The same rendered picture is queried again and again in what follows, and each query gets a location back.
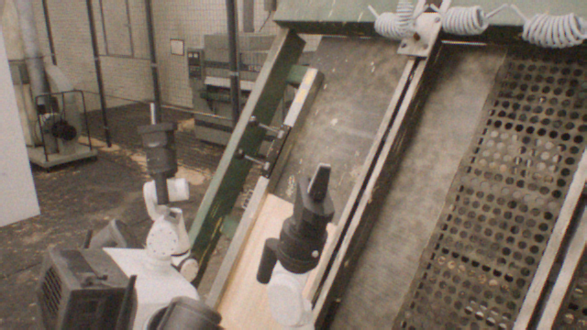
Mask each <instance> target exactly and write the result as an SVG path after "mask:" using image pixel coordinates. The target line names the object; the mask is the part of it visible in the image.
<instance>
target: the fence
mask: <svg viewBox="0 0 587 330"><path fill-rule="evenodd" d="M309 72H314V75H313V77H312V79H311V82H310V83H309V84H304V82H305V79H306V77H307V74H308V73H309ZM324 76H325V74H324V73H322V72H321V71H320V70H319V69H313V68H308V69H307V73H306V75H305V77H304V80H303V82H302V84H301V86H300V89H299V91H298V93H297V95H296V97H295V99H294V101H293V106H292V108H291V110H290V113H288V115H287V117H286V118H285V121H284V124H285V125H290V126H292V130H291V132H290V135H288V137H287V139H286V141H285V143H284V145H283V148H282V151H281V153H280V156H279V158H278V159H277V163H276V165H275V167H274V169H273V172H272V174H271V177H270V178H269V179H266V178H264V177H262V176H261V177H260V178H259V180H258V182H257V185H256V187H255V189H254V192H253V194H252V196H251V198H250V200H249V204H248V206H247V209H246V211H245V213H244V215H243V217H242V220H241V222H240V224H239V227H238V230H237V232H236V234H235V236H234V238H233V241H232V243H231V245H230V247H229V249H228V250H227V251H228V252H227V253H226V255H225V258H224V260H223V262H222V264H221V267H220V269H219V271H218V273H217V275H216V278H215V281H214V283H213V285H212V287H211V291H210V292H209V294H208V296H207V299H206V301H205V304H206V305H208V306H210V307H212V308H214V309H215V310H217V308H218V305H219V304H220V302H221V300H223V298H222V297H224V295H225V293H226V290H227V287H228V284H229V282H230V280H231V278H232V276H233V273H234V271H235V269H236V266H237V265H238V262H239V259H240V257H241V255H242V253H243V250H244V247H245V246H246V243H247V241H248V239H249V235H250V233H251V231H252V229H253V227H254V225H255V223H256V220H257V217H258V215H259V213H260V211H261V209H262V207H263V205H264V203H265V201H266V199H267V196H268V194H272V193H273V191H274V188H275V185H276V183H277V181H278V180H279V177H280V175H281V173H282V169H283V167H284V165H285V162H286V160H287V158H288V156H290V153H291V151H292V149H293V147H294V143H295V141H296V139H297V137H298V135H299V132H300V129H301V127H302V125H303V122H304V121H305V118H306V115H307V113H308V111H309V109H310V106H311V104H312V102H313V99H314V97H315V95H316V91H318V89H319V87H320V85H321V82H322V81H323V79H324ZM301 89H305V90H306V92H305V96H304V98H303V100H302V102H301V103H300V102H296V99H297V97H298V95H299V93H300V91H301Z"/></svg>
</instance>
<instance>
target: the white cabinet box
mask: <svg viewBox="0 0 587 330"><path fill-rule="evenodd" d="M35 215H40V211H39V204H38V198H37V195H36V191H35V186H34V182H33V178H32V174H31V169H30V166H29V161H28V154H27V150H26V145H25V140H24V137H23V132H22V128H21V124H20V120H19V115H18V111H17V100H16V96H15V92H14V87H13V84H12V79H11V75H10V70H9V67H8V62H7V58H6V47H5V43H4V39H3V34H2V30H1V26H0V227H2V226H6V225H9V224H12V223H15V222H17V221H20V220H23V219H27V218H30V217H32V216H35Z"/></svg>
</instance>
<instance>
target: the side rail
mask: <svg viewBox="0 0 587 330"><path fill-rule="evenodd" d="M305 44H306V42H305V41H304V40H303V39H302V38H300V37H299V36H298V35H297V34H294V33H293V32H292V31H291V30H290V28H289V29H281V28H280V30H279V32H278V34H277V36H276V39H275V40H274V42H273V44H272V47H271V50H270V52H269V55H268V57H267V59H266V61H265V62H264V65H263V67H262V70H261V72H260V76H259V78H257V80H256V82H255V84H254V86H253V88H252V91H251V93H250V95H249V99H248V101H247V103H246V105H245V108H244V110H243V112H242V114H241V116H240V119H239V121H238V123H237V126H236V128H235V130H234V133H233V136H232V138H231V139H230V140H229V141H228V144H227V147H226V149H225V152H224V154H223V156H222V158H221V161H220V163H219V165H218V167H217V169H216V173H215V175H214V177H213V180H212V181H211V183H210V185H209V188H208V190H207V193H206V195H205V198H204V200H203V202H202V205H201V207H200V209H199V211H198V214H197V215H196V216H195V218H194V221H193V224H192V226H191V228H190V230H189V233H188V235H187V236H188V239H189V244H190V247H189V248H190V252H192V253H195V255H196V256H197V261H198V271H197V274H196V276H195V278H194V279H193V280H192V281H191V282H190V283H191V284H192V285H193V286H194V287H195V288H196V291H197V289H198V287H199V284H200V282H201V280H202V278H203V276H204V274H205V271H206V268H207V266H208V264H209V262H210V259H211V258H212V256H213V253H214V250H215V248H216V244H217V242H218V240H219V238H220V236H221V233H220V232H219V229H220V226H221V225H222V223H223V221H224V217H225V215H226V214H230V215H231V213H232V210H233V208H234V206H235V204H236V201H237V199H238V197H239V194H240V192H241V189H242V186H243V184H244V182H245V180H246V178H247V176H248V174H249V170H250V168H251V166H252V164H253V162H252V160H250V159H246V158H244V159H237V158H236V157H235V151H236V150H237V149H244V151H245V153H246V155H247V156H249V157H251V158H254V159H255V157H256V155H257V152H258V150H259V148H260V147H261V144H262V142H263V140H264V139H265V136H266V134H267V131H268V129H266V128H264V127H262V126H256V127H252V126H250V125H249V119H250V118H251V117H253V116H256V117H257V118H258V119H259V121H260V122H261V123H262V124H263V125H265V126H267V127H269V126H270V124H271V121H272V119H273V117H274V115H275V112H276V110H277V108H278V106H279V103H280V101H281V99H282V95H283V93H284V91H285V89H286V86H287V84H289V83H286V82H285V80H286V77H287V75H289V73H290V71H291V68H292V66H293V65H294V64H295V65H297V63H298V61H299V59H300V57H301V54H302V52H303V50H304V48H305Z"/></svg>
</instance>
